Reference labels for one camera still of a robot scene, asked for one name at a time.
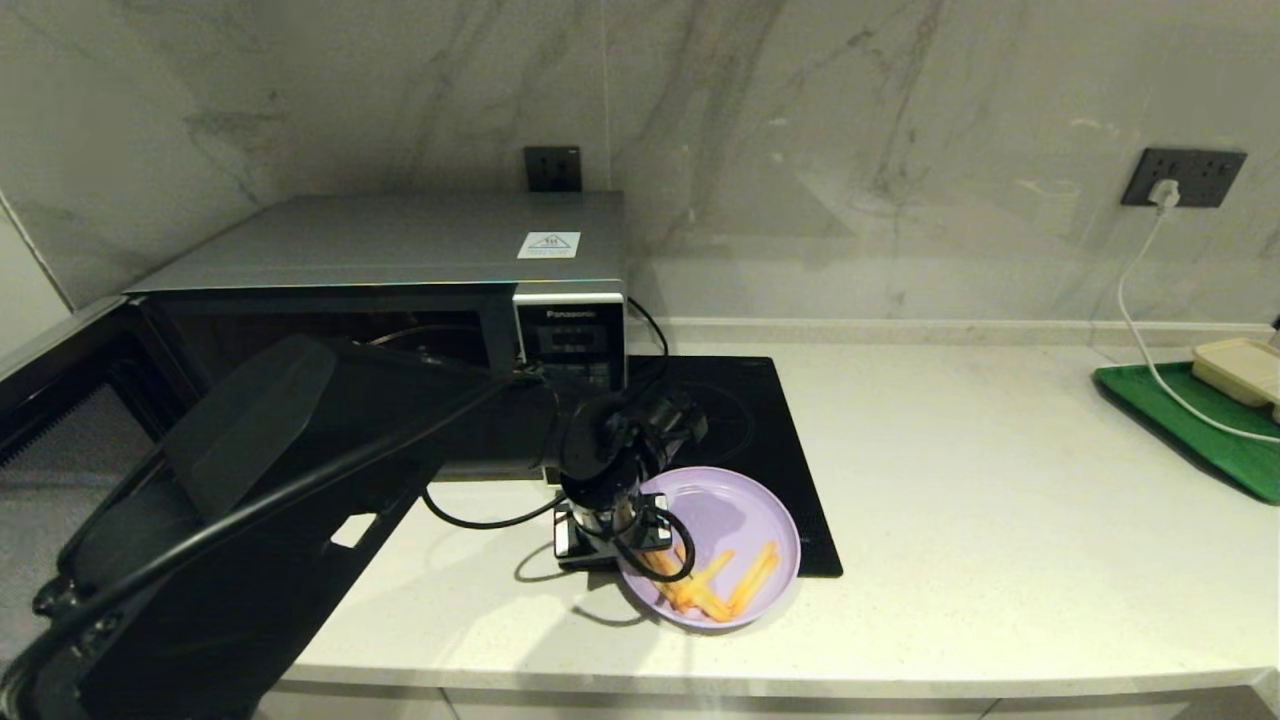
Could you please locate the purple plastic plate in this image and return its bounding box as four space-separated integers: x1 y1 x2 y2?
615 466 803 631

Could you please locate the silver microwave door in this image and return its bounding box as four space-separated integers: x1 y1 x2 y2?
0 295 201 720

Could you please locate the silver Panasonic microwave oven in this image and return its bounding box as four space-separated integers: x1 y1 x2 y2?
125 192 631 483

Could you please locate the black induction cooktop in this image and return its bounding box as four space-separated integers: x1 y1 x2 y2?
545 355 843 579

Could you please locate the grey cabinet front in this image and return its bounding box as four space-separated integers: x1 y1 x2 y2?
255 685 1271 720

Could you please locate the green plastic tray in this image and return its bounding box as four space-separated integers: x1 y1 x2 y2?
1092 362 1280 506

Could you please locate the beige lidded container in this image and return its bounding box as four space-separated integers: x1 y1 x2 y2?
1191 338 1280 426

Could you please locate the black power cable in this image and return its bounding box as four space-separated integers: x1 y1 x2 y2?
628 298 669 386

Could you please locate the small black wall socket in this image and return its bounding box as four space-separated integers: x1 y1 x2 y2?
524 146 583 193

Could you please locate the white power cable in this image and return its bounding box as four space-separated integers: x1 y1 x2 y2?
1115 205 1280 446

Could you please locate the wide black wall socket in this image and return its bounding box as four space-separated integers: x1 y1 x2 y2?
1121 148 1248 209

